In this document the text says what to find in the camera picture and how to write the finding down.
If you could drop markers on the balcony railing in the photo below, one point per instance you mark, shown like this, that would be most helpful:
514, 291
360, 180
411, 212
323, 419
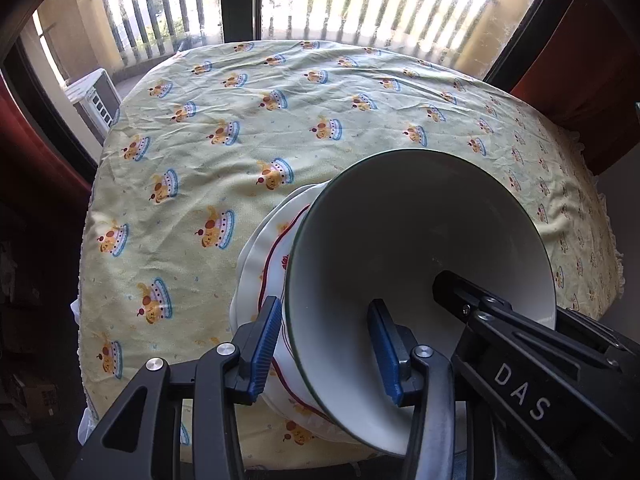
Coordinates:
146, 15

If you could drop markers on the white red-trim floral plate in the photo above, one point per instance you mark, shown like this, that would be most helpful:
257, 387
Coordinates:
277, 260

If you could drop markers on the white air conditioner unit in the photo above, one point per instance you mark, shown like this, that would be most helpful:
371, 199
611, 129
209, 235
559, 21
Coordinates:
92, 95

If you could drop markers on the brown cardboard box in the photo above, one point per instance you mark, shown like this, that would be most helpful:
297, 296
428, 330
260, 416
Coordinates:
40, 397

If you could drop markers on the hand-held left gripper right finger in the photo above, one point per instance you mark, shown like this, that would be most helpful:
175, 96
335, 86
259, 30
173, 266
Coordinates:
382, 355

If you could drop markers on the yellow printed tablecloth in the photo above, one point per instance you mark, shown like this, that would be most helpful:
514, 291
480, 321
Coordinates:
225, 135

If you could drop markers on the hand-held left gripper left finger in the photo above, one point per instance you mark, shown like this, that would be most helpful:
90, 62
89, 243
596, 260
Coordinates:
262, 355

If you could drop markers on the red curtain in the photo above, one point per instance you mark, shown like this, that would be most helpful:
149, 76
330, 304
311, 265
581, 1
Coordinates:
30, 150
590, 60

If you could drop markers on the black sliding door frame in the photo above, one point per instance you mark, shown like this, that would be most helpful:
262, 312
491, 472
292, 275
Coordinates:
240, 0

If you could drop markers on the floral ceramic bowl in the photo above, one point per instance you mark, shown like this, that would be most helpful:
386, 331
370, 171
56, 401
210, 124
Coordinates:
390, 240

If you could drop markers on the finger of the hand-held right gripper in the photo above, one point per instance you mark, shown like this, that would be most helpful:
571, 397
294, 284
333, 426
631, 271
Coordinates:
450, 287
590, 330

